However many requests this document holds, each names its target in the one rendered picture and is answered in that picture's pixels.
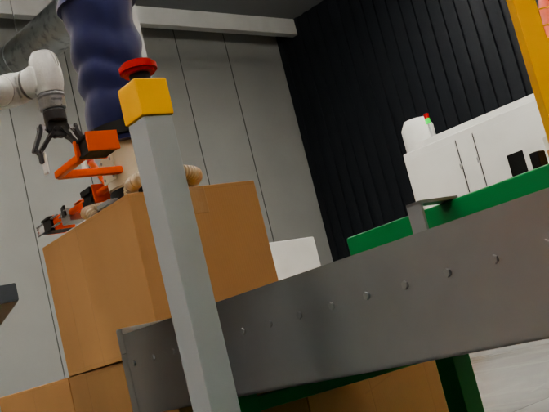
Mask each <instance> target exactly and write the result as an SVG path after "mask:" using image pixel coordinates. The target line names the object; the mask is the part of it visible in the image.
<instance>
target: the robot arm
mask: <svg viewBox="0 0 549 412"><path fill-rule="evenodd" d="M35 98H37V99H38V105H39V109H40V112H41V113H43V118H44V123H45V126H43V125H41V124H39V125H38V126H37V135H36V137H35V141H34V144H33V149H32V154H36V155H37V156H38V159H39V163H40V164H42V166H43V171H44V175H45V176H46V175H47V174H48V173H50V170H49V166H48V162H47V155H46V152H44V153H43V151H44V150H45V149H46V147H47V145H48V143H49V142H50V140H51V139H52V138H54V139H56V138H63V137H64V138H65V139H67V140H69V141H70V142H71V143H72V144H73V141H76V140H77V139H76V138H75V137H74V136H73V135H72V133H71V132H70V131H69V129H71V131H73V133H74V135H75V136H76V137H77V138H78V139H79V138H80V137H81V136H82V135H83V134H82V133H81V131H80V130H79V129H78V125H77V124H76V123H74V124H70V125H69V124H68V121H67V115H66V112H65V109H66V108H67V105H66V101H65V94H64V78H63V74H62V70H61V67H60V63H59V61H58V59H57V57H56V54H55V53H53V52H52V51H49V50H38V51H34V52H32V53H31V55H30V58H29V66H28V67H27V68H25V69H24V70H22V71H20V72H16V73H9V74H4V75H0V110H9V109H11V108H15V107H17V106H19V105H23V104H25V103H27V102H29V101H31V100H32V99H35ZM44 130H46V131H47V133H48V135H47V137H46V139H45V141H44V142H43V144H42V146H41V147H40V149H38V147H39V144H40V141H41V138H42V132H44Z"/></svg>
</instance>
